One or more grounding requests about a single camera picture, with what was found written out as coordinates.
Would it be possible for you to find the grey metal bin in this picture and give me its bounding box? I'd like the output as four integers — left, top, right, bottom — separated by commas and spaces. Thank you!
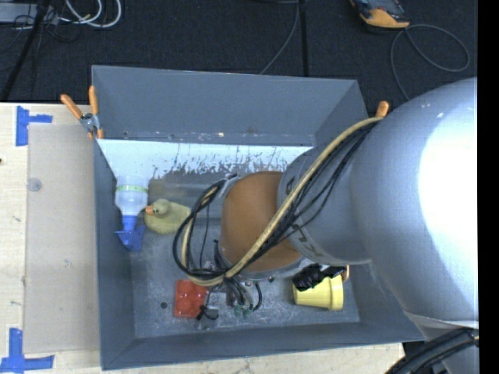
90, 65, 426, 372

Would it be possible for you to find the yellow cup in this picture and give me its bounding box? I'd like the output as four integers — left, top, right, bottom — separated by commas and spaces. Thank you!
292, 273, 345, 312

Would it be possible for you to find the black crumpled piece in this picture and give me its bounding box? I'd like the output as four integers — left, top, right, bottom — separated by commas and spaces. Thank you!
292, 263, 348, 292

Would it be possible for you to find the pale flat board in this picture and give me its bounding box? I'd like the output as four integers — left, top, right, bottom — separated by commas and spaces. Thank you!
22, 124, 101, 355

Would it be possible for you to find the yellow rubber duck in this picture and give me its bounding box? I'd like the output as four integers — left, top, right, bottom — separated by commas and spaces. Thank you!
143, 198, 193, 236

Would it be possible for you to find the clear spray bottle blue trigger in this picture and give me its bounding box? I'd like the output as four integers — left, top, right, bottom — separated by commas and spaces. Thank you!
113, 175, 150, 253

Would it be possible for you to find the red plastic block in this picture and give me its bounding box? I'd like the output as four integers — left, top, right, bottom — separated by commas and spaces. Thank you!
172, 279, 210, 319

